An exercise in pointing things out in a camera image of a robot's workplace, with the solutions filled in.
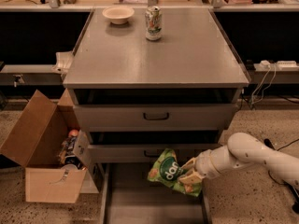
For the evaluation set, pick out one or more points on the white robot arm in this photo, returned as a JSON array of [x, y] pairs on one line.
[[242, 150]]

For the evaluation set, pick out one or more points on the open cardboard box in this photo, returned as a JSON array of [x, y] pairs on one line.
[[36, 143]]

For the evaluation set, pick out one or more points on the grey metal drawer cabinet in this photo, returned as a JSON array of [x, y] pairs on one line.
[[191, 54]]

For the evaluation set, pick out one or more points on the white power strip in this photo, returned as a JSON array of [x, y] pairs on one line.
[[287, 64]]

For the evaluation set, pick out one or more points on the grey top drawer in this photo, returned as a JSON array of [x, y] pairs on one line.
[[149, 110]]

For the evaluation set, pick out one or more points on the grey drawer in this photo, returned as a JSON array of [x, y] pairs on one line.
[[149, 110], [129, 198], [117, 147]]

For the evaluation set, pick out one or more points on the items inside cardboard box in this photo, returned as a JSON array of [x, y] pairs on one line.
[[67, 155]]

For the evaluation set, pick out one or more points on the green rice chip bag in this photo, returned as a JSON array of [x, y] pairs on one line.
[[167, 171]]

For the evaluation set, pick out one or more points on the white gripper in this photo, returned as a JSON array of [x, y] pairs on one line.
[[203, 164]]

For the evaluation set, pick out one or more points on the white green soda can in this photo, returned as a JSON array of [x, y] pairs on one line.
[[153, 19]]

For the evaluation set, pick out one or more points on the grey bottom drawer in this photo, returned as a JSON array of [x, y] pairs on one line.
[[129, 198]]

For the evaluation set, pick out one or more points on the grey middle drawer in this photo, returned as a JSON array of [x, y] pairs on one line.
[[117, 147]]

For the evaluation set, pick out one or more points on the white paper bowl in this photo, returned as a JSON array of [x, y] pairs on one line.
[[118, 15]]

